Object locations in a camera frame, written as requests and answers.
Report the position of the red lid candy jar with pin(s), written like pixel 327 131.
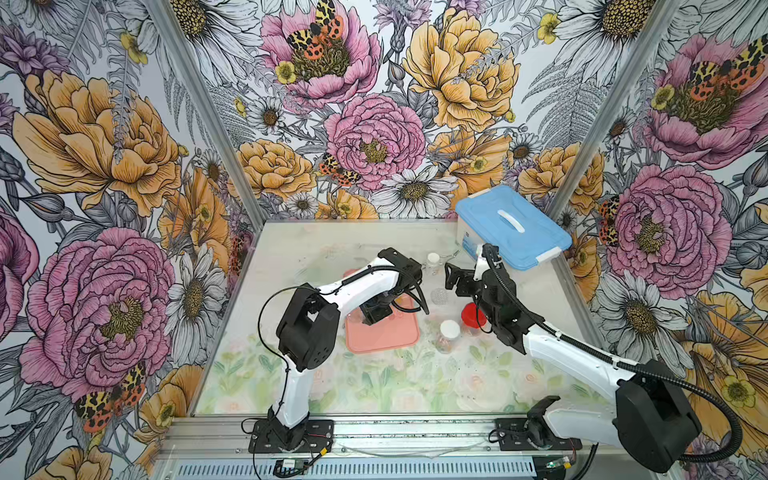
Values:
pixel 473 317

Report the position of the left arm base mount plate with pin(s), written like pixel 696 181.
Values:
pixel 269 436

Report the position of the white jar lid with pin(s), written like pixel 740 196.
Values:
pixel 439 296

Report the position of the pink plastic tray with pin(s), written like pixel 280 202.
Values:
pixel 398 330

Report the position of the white lid candy jar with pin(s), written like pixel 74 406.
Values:
pixel 448 334

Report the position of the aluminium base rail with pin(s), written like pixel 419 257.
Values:
pixel 383 447

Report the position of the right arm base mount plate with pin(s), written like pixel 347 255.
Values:
pixel 530 432

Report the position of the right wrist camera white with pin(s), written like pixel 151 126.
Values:
pixel 480 268

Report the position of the aluminium corner post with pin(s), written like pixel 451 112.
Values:
pixel 650 37
pixel 185 64

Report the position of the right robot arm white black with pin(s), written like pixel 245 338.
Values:
pixel 649 416

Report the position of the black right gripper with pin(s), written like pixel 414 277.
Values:
pixel 466 277

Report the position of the aluminium corner post left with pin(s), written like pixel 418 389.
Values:
pixel 185 64

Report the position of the small white lid jar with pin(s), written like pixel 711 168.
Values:
pixel 433 263

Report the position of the blue lid storage box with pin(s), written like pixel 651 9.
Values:
pixel 525 236

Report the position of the aluminium corner post right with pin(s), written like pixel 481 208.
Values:
pixel 650 37

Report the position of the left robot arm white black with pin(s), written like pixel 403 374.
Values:
pixel 307 331

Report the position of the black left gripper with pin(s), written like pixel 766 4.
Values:
pixel 371 316

